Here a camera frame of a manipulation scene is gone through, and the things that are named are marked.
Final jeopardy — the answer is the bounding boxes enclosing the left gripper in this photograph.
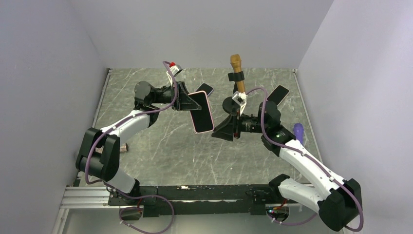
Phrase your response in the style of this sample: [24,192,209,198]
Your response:
[151,81,203,111]

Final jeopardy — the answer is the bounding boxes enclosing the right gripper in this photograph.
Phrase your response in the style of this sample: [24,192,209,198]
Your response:
[212,106,268,141]

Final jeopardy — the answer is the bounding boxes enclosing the pink phone case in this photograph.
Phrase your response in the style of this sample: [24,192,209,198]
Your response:
[187,90,215,135]

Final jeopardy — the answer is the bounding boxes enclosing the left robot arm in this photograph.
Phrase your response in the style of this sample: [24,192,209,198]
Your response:
[75,81,202,205]

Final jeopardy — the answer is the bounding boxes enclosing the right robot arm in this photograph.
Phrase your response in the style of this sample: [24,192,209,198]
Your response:
[212,101,364,232]

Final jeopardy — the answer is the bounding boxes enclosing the phone in purple case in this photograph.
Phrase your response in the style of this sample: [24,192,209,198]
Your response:
[196,83,214,96]

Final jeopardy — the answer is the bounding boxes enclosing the phone in white case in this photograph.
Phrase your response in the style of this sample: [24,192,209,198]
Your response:
[267,85,290,105]

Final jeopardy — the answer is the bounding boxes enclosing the black microphone stand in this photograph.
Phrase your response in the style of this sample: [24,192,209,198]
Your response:
[222,71,244,113]

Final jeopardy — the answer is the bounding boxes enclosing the gold microphone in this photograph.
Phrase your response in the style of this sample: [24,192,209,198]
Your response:
[230,54,245,93]

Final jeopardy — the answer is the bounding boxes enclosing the purple microphone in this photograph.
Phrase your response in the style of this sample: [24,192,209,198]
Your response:
[293,123,304,145]

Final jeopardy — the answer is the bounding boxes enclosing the glitter silver microphone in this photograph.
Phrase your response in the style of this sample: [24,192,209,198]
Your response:
[95,143,129,153]

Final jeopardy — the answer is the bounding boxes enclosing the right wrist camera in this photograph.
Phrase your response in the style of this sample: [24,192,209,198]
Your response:
[232,91,247,115]

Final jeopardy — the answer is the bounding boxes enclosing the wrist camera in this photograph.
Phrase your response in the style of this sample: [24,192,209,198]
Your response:
[166,62,183,85]
[232,91,247,115]

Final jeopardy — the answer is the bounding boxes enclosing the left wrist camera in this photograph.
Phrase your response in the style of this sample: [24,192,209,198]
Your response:
[166,62,183,85]

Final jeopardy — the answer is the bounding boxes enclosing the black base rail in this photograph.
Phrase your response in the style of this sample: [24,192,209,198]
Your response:
[108,184,285,217]

